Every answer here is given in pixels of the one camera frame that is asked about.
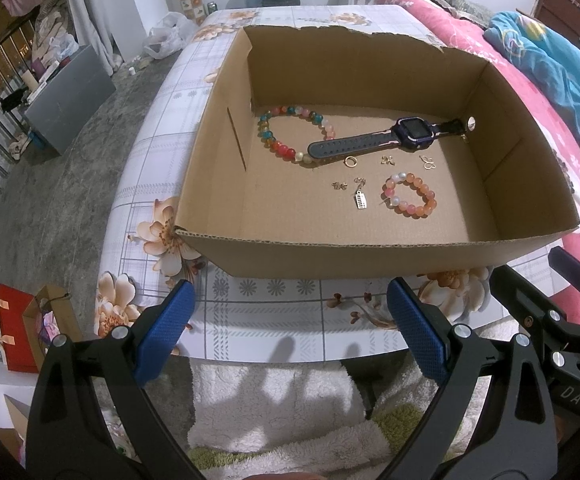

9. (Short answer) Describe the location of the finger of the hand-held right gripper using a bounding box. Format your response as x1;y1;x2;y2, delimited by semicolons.
490;264;580;366
548;246;580;311

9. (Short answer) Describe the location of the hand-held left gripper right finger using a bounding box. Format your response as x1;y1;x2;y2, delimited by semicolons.
380;277;558;480

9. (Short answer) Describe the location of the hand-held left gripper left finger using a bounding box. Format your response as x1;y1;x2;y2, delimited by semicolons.
26;279;205;480

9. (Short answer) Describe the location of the orange bead bracelet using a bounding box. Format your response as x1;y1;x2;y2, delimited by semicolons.
381;171;438;219

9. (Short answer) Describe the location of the brown cardboard box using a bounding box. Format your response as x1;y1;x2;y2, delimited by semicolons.
172;24;580;281

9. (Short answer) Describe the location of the white tag charm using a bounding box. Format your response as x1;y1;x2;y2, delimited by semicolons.
353;176;370;210

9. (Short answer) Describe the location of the dark blue smart watch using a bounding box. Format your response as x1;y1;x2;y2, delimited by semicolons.
307;116;465;162

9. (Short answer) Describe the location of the multicolour bead bracelet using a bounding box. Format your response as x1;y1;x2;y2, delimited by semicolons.
257;105;337;165

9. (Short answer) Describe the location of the brown paper bag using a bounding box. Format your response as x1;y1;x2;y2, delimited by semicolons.
22;285;83;356

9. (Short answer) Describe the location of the white fluffy cloth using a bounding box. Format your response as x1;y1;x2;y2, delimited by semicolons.
187;355;500;466

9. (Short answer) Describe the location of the red gift bag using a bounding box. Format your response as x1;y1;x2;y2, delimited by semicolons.
0;284;41;373

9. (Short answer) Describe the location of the blue printed blanket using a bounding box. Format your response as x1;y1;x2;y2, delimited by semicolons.
484;10;580;141

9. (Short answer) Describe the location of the pair of sandals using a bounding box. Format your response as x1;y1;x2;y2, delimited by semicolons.
7;134;35;162

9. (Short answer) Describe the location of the grey cabinet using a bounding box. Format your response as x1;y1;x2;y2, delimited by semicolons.
24;44;117;155

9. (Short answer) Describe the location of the grey patterned pillow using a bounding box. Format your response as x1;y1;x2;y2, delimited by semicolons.
420;0;490;26

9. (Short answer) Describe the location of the white plastic bag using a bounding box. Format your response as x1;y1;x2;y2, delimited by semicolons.
143;11;198;60

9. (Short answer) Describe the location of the pile of folded cloths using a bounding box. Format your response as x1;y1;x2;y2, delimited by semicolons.
34;0;78;61

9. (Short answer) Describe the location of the white curtain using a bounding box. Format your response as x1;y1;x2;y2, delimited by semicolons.
60;0;126;68

